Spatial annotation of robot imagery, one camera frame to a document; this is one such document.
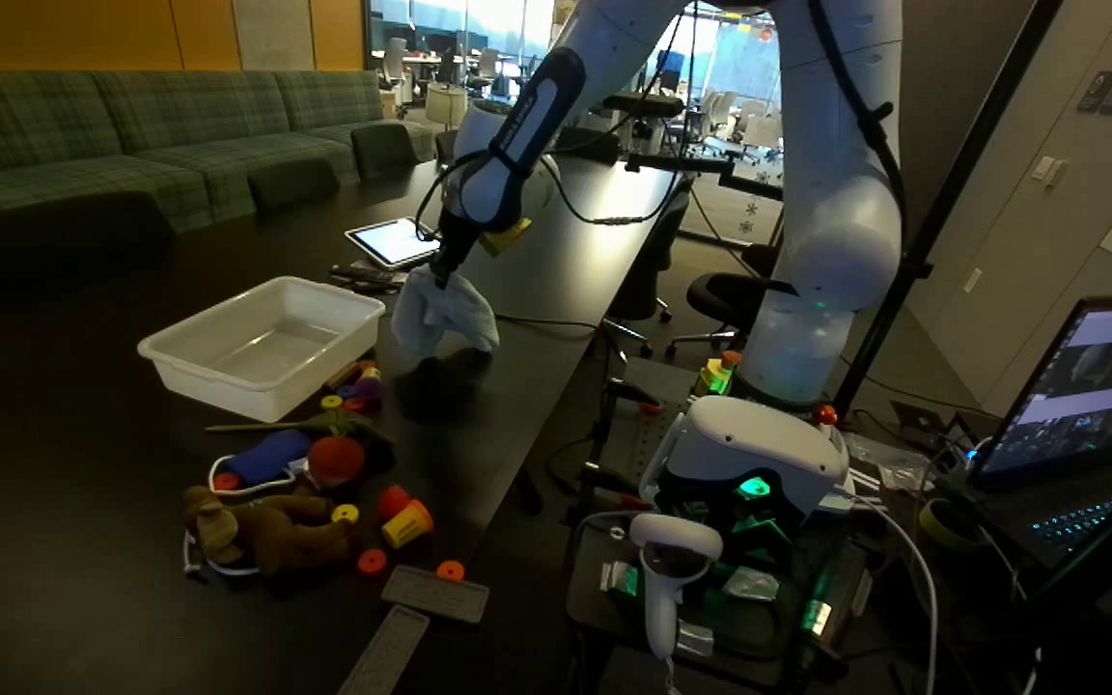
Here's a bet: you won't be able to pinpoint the brown plush toy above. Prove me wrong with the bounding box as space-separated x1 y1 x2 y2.
182 482 375 578

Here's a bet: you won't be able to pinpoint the white VR controller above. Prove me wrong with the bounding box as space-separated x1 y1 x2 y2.
624 510 725 670

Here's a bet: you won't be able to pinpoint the small yellow green bottle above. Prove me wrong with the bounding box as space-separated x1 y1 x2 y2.
695 356 743 399

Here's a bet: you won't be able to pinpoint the yellow cylinder block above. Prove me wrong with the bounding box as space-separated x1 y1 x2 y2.
377 498 439 554

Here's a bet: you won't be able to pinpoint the open black laptop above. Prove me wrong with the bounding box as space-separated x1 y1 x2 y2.
963 294 1112 622

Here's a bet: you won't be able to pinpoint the white terry towel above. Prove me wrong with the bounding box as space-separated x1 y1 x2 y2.
377 268 505 384

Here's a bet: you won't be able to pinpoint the tablet with lit screen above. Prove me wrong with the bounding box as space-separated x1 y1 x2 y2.
340 211 449 273

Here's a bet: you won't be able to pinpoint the grey rectangular block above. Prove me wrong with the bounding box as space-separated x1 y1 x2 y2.
377 563 493 631

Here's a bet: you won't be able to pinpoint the white wall switch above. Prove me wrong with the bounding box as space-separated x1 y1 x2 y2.
1032 150 1073 195

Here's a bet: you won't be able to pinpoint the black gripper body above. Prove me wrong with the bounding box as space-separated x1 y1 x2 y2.
434 205 489 268

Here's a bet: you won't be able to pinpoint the white headset cable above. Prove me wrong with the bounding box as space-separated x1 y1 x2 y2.
839 495 945 695

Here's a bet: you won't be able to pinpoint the black office chair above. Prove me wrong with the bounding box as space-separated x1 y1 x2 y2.
0 188 182 300
245 155 345 217
353 121 422 195

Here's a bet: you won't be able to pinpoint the small red round block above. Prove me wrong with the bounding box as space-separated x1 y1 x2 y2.
375 482 416 523

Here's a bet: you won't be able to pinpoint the black diagonal pole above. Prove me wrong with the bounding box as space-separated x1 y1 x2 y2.
829 0 1070 419

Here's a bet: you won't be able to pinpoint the long dark grey bar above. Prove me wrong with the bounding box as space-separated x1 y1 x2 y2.
335 601 435 695

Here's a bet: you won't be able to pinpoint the red plush ball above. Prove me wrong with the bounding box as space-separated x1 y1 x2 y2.
304 432 371 495

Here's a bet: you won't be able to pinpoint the white VR headset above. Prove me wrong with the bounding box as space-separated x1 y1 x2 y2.
663 395 853 518

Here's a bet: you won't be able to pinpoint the white plastic storage box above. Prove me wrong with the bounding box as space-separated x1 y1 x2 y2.
134 272 390 425

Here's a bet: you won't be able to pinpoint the blue plush toy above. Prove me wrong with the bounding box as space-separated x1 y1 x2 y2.
205 429 318 498

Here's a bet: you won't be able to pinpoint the black electronics box green lights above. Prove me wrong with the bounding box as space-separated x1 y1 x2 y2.
566 506 882 676

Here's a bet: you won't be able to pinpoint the black round stool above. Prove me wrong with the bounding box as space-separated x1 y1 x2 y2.
685 272 770 341

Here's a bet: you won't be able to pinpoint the green plaid sofa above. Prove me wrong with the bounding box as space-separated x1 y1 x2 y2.
0 71 387 305

